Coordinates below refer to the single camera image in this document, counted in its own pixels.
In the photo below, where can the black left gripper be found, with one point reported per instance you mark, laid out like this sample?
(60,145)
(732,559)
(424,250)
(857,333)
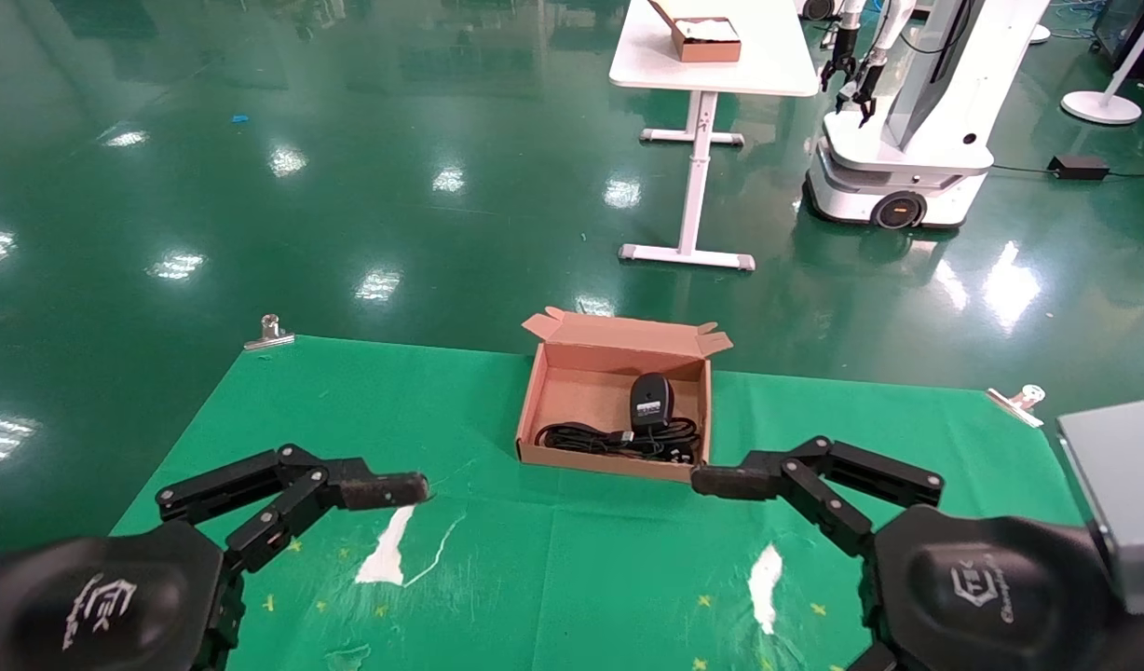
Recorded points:
(88,606)

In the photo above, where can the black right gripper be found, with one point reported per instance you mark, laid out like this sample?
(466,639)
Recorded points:
(982,596)

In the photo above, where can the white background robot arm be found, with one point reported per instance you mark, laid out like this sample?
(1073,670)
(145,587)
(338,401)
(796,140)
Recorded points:
(870,79)
(840,56)

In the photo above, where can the open brown cardboard box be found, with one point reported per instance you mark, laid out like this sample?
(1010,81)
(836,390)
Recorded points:
(581,391)

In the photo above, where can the cardboard box with white contents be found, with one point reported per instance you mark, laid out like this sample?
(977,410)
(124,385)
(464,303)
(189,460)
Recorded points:
(707,48)

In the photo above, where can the silver binder clip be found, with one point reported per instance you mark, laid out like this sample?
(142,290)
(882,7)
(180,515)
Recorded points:
(269,335)
(1014,405)

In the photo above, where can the clear tape scrap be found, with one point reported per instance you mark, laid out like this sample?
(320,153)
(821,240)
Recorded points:
(348,658)

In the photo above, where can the green table cloth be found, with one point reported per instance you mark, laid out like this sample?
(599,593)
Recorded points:
(581,559)

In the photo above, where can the white wheeled robot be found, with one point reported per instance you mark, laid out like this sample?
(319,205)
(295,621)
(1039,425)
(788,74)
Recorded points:
(907,158)

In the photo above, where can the black power adapter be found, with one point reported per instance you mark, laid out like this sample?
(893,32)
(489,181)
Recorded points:
(1078,167)

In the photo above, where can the white table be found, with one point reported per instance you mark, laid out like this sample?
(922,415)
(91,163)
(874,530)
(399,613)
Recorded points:
(721,75)

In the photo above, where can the white round-base stand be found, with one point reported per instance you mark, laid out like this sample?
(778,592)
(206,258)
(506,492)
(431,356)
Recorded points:
(1098,107)

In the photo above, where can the black cabinet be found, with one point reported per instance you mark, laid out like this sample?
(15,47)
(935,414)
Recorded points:
(1108,23)

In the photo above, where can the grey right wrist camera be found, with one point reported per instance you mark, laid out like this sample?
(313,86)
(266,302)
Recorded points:
(1122,494)

